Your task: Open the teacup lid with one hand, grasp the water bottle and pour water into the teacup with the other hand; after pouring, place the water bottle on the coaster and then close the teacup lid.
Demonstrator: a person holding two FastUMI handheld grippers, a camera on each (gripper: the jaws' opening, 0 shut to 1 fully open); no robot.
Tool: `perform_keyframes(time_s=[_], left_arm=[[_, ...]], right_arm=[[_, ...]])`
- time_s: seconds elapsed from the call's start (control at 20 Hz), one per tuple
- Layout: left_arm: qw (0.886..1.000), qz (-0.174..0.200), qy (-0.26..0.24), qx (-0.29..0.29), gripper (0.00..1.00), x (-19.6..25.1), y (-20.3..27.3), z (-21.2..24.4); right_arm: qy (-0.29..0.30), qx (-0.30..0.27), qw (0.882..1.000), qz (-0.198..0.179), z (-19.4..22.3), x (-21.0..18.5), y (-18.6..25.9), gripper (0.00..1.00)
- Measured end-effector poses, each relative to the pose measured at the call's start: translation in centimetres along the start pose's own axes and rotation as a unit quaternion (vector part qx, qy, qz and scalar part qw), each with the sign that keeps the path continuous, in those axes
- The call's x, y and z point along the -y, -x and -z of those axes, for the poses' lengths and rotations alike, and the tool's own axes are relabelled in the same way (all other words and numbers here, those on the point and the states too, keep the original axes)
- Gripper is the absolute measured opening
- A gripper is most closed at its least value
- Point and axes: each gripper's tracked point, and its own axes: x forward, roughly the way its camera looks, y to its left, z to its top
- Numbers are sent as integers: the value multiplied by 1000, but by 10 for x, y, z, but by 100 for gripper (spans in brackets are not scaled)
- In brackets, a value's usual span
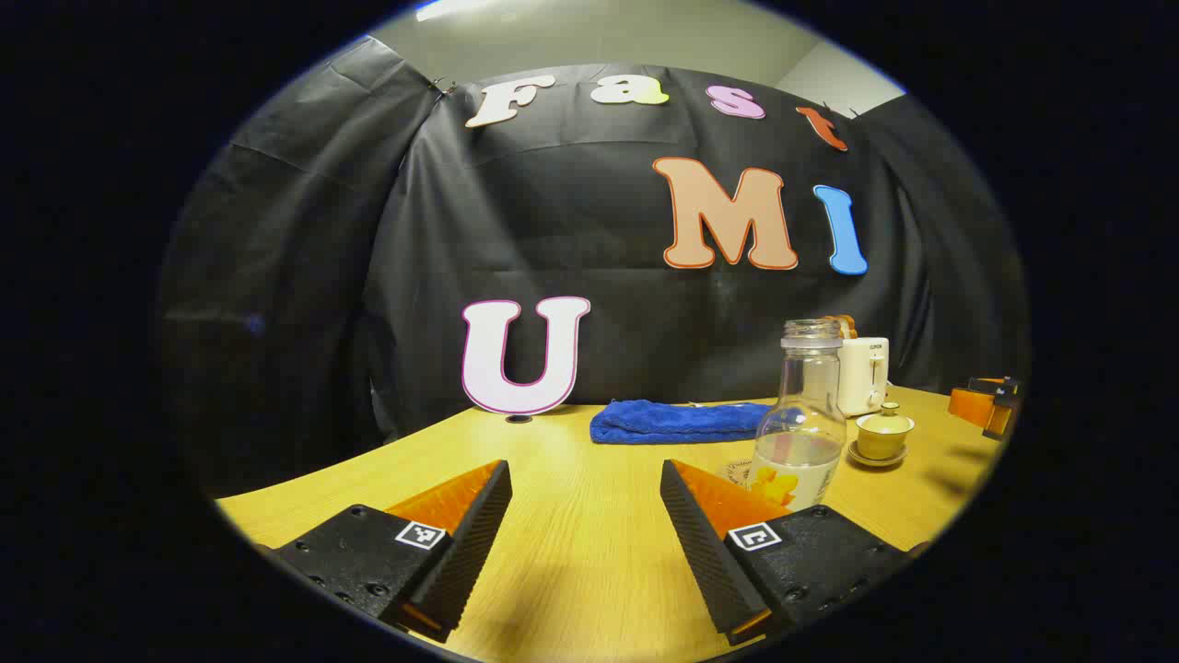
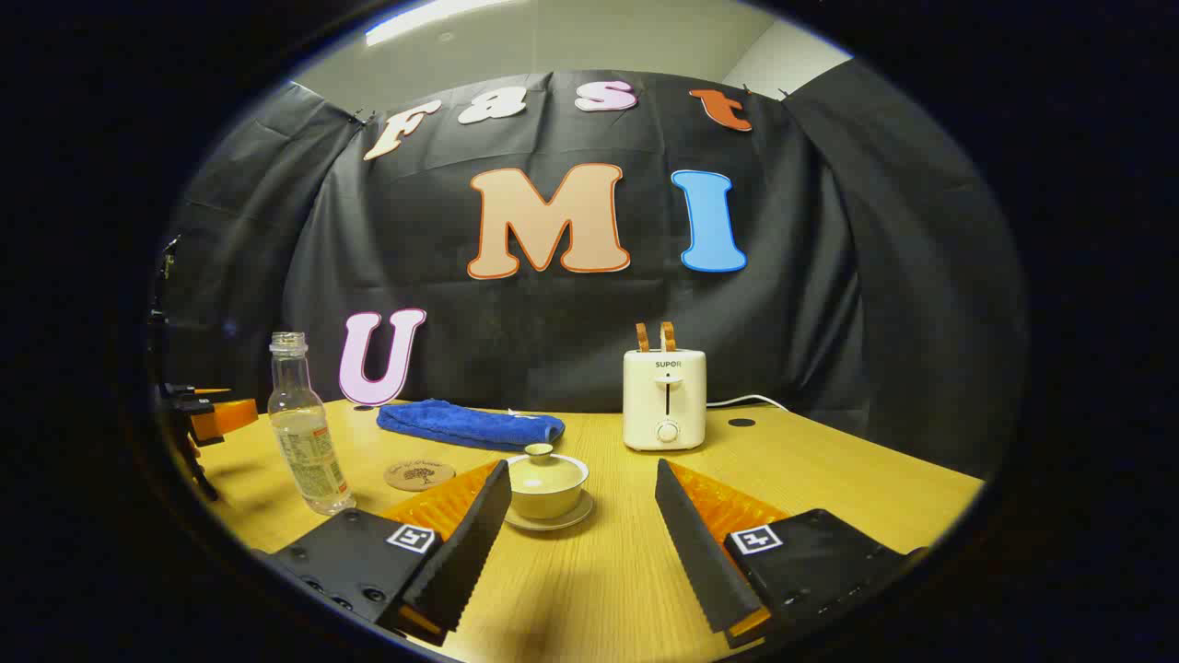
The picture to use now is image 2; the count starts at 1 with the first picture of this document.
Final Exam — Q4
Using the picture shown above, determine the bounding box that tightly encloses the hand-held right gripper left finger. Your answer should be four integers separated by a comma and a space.
263, 459, 513, 647

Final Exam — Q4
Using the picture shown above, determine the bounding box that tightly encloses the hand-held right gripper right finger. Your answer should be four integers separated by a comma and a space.
655, 459, 931, 650

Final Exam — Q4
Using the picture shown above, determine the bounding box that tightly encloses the clear plastic water bottle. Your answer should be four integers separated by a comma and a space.
267, 331, 356, 517

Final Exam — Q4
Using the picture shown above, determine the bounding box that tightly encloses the cream ceramic teacup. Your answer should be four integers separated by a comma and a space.
505, 454, 590, 520

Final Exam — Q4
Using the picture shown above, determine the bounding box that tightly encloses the round cork coaster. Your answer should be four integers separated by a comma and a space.
384, 459, 457, 492

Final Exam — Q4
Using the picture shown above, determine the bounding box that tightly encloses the cream ceramic saucer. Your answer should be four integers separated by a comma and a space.
503, 488, 595, 532

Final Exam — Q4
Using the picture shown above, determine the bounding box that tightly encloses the blue towel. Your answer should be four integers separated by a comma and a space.
376, 399, 566, 452

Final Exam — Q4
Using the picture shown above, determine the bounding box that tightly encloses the cream toaster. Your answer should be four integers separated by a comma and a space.
623, 349, 707, 452

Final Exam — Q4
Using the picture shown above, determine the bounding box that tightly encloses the black backdrop cloth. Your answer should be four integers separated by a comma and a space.
157, 69, 1028, 480

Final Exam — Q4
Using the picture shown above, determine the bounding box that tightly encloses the white power cable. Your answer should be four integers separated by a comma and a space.
706, 394, 791, 413

